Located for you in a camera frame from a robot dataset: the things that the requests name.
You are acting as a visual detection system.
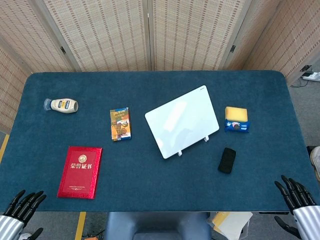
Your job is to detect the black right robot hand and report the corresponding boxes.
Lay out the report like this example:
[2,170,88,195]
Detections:
[273,174,320,240]

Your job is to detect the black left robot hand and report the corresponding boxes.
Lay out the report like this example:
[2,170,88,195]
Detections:
[0,189,48,240]

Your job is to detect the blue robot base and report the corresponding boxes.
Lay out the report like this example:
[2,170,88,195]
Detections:
[103,211,213,240]

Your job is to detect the white board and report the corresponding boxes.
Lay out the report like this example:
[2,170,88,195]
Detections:
[144,84,220,160]

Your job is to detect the white shoe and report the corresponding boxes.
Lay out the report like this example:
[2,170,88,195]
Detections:
[309,146,320,182]

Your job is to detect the red certificate booklet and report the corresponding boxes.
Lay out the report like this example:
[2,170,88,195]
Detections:
[56,146,104,200]

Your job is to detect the yellow paper envelopes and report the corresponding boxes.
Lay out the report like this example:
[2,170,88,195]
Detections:
[207,211,254,240]

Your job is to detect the blue cookie packet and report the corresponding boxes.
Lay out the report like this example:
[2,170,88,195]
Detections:
[224,118,252,134]

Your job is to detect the yellow sponge block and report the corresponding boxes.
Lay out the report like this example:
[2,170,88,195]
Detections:
[225,106,249,122]

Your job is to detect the mayonnaise squeeze bottle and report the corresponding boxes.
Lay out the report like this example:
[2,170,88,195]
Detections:
[43,98,79,114]

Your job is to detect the white power strip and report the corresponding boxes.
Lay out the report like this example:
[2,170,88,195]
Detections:
[301,71,320,82]

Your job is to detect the orange snack box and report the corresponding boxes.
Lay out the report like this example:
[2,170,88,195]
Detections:
[109,106,133,143]

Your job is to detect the blue felt table mat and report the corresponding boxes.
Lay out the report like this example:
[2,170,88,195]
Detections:
[0,70,320,214]

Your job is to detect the woven folding screen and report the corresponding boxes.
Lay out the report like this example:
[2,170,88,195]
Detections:
[0,0,320,133]

